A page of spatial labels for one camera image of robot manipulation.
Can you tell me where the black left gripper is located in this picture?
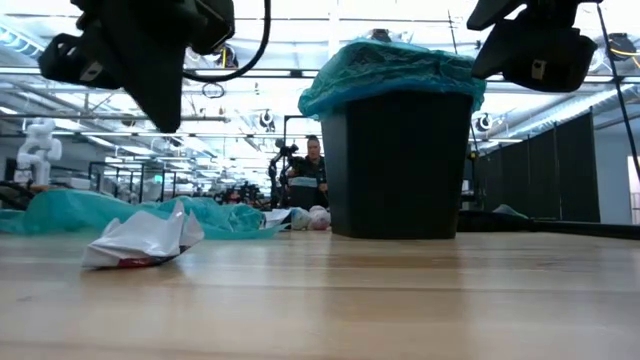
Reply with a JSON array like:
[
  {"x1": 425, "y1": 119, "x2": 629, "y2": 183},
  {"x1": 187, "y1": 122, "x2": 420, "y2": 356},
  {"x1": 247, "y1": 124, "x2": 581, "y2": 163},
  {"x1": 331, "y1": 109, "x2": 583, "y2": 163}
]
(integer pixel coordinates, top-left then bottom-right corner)
[{"x1": 38, "y1": 0, "x2": 201, "y2": 134}]

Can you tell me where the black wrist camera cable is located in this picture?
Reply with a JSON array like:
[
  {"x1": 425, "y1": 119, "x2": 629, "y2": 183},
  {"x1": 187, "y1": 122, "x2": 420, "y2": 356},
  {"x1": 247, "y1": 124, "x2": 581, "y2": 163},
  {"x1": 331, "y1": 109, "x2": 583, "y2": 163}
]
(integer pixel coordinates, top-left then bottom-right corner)
[{"x1": 182, "y1": 0, "x2": 274, "y2": 84}]

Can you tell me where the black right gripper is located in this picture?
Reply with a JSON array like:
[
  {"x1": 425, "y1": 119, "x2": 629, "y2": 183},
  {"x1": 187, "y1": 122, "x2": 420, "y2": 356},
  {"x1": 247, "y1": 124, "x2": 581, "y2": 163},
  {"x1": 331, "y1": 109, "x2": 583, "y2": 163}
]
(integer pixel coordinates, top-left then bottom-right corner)
[{"x1": 467, "y1": 0, "x2": 604, "y2": 94}]

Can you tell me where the white robot figure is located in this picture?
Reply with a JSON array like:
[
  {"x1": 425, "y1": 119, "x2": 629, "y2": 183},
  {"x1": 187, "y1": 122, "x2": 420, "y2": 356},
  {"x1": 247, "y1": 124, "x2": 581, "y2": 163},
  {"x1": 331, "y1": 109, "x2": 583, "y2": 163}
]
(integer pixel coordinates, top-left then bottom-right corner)
[{"x1": 13, "y1": 117, "x2": 64, "y2": 187}]

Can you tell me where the pink wrapper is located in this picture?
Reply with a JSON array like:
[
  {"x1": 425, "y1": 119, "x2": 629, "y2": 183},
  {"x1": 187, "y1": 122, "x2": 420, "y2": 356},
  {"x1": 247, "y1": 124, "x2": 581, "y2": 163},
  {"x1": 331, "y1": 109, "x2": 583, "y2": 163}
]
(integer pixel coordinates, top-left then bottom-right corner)
[{"x1": 308, "y1": 204, "x2": 332, "y2": 232}]

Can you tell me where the teal plastic trash bag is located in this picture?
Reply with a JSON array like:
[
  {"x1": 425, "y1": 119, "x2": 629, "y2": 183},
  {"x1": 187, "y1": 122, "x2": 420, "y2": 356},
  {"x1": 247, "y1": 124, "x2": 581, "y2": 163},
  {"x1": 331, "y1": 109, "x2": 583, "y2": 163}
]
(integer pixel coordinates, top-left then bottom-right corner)
[
  {"x1": 0, "y1": 188, "x2": 289, "y2": 241},
  {"x1": 297, "y1": 39, "x2": 487, "y2": 121}
]

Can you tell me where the black hanging cable ring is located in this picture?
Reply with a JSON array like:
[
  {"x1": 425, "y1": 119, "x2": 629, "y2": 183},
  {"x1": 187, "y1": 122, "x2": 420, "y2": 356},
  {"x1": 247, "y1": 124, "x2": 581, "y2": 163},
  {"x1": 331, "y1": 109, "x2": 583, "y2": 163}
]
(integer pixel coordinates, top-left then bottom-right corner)
[{"x1": 201, "y1": 81, "x2": 227, "y2": 100}]

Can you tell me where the grey ceiling pipe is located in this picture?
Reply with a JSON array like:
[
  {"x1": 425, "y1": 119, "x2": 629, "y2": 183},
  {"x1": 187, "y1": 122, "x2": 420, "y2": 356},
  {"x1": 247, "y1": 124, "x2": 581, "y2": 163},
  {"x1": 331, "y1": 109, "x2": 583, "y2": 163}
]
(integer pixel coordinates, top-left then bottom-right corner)
[{"x1": 0, "y1": 113, "x2": 232, "y2": 125}]

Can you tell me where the black plastic trash bin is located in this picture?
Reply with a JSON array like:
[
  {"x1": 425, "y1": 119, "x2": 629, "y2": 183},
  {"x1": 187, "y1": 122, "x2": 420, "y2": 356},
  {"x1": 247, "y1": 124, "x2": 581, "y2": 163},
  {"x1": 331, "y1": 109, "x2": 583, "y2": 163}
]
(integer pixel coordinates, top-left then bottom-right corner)
[{"x1": 320, "y1": 89, "x2": 475, "y2": 240}]

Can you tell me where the black partition wall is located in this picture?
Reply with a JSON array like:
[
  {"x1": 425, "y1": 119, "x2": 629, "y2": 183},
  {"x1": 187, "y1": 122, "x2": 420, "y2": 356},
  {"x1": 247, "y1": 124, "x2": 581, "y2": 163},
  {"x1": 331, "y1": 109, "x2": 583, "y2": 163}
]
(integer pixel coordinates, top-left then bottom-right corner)
[{"x1": 473, "y1": 110, "x2": 602, "y2": 225}]

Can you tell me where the person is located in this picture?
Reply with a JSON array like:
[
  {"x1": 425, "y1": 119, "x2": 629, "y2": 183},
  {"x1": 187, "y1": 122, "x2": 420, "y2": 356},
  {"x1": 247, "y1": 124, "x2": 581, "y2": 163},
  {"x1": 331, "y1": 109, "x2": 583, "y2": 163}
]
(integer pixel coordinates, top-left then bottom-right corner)
[{"x1": 285, "y1": 134, "x2": 330, "y2": 210}]

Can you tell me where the black fabric glove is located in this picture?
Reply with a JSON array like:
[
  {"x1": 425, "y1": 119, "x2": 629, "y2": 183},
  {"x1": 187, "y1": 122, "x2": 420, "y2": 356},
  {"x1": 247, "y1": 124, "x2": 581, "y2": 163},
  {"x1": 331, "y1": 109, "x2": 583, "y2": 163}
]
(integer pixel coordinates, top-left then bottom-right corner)
[{"x1": 457, "y1": 209, "x2": 532, "y2": 233}]

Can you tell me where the black metal table frame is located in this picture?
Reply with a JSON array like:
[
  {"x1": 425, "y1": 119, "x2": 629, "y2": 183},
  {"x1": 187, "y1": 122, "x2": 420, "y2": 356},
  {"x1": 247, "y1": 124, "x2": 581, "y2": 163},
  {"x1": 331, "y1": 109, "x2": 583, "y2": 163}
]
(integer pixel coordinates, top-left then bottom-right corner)
[{"x1": 527, "y1": 217, "x2": 640, "y2": 241}]

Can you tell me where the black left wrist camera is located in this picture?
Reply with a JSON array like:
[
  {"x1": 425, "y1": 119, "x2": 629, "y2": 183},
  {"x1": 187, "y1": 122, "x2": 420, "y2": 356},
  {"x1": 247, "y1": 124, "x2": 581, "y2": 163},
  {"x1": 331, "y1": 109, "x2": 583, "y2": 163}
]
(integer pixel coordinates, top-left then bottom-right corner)
[{"x1": 192, "y1": 0, "x2": 237, "y2": 57}]

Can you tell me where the long ceiling light strip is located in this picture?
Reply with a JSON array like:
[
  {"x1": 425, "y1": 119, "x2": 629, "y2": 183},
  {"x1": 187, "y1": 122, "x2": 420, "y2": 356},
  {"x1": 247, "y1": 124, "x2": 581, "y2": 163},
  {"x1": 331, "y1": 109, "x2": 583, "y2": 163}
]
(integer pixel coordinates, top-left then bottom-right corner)
[{"x1": 0, "y1": 66, "x2": 640, "y2": 85}]

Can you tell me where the small white paper scrap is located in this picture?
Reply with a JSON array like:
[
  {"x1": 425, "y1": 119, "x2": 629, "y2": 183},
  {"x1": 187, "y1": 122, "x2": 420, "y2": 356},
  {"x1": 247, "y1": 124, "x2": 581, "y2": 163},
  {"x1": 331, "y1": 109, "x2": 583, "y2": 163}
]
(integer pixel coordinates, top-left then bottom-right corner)
[{"x1": 262, "y1": 207, "x2": 293, "y2": 231}]

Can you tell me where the black thin pole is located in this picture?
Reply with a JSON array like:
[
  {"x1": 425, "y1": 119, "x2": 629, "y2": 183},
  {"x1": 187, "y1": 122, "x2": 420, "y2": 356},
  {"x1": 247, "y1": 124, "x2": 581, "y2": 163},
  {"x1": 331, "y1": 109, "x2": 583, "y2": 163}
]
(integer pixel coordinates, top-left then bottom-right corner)
[{"x1": 593, "y1": 0, "x2": 640, "y2": 172}]

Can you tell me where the white paper ball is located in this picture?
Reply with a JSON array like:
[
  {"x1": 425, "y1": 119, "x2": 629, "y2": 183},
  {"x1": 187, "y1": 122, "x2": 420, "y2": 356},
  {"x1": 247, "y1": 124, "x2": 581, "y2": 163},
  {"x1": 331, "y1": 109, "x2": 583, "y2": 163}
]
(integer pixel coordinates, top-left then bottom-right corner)
[{"x1": 289, "y1": 206, "x2": 312, "y2": 232}]

